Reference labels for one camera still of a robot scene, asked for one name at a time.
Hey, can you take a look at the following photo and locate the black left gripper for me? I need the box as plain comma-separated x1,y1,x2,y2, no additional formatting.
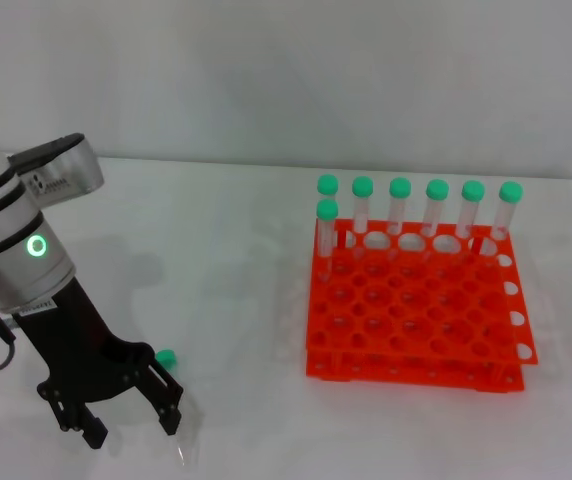
13,275,186,450

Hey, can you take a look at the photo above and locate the green capped clear test tube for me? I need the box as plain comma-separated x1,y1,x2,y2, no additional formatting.
453,179,486,261
422,178,450,261
387,177,413,261
315,173,340,241
350,175,375,259
488,181,524,256
154,348,202,469
315,198,340,284

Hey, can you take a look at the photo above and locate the orange test tube rack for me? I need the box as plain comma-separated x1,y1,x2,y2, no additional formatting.
304,217,540,395

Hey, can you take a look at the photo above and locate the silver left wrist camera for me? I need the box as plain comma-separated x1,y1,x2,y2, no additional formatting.
7,132,105,210

